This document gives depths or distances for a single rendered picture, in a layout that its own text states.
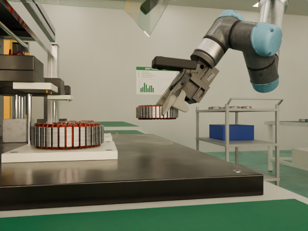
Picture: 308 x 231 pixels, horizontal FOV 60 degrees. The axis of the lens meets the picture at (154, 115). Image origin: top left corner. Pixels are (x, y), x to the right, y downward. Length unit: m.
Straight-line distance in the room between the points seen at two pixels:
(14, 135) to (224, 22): 0.59
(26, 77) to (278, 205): 0.36
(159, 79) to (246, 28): 5.27
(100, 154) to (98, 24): 5.75
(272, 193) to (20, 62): 0.37
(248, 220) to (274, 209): 0.04
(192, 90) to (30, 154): 0.45
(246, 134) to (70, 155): 3.02
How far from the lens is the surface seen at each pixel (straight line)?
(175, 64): 0.71
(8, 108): 4.12
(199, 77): 0.73
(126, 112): 5.79
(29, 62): 0.44
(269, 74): 0.80
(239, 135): 3.27
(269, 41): 0.70
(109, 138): 0.62
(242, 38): 0.72
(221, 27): 0.77
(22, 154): 0.39
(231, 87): 6.51
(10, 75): 0.44
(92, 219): 0.23
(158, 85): 5.93
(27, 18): 0.62
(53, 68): 0.90
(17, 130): 0.68
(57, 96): 0.67
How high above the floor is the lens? 0.83
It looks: level
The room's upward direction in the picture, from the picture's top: straight up
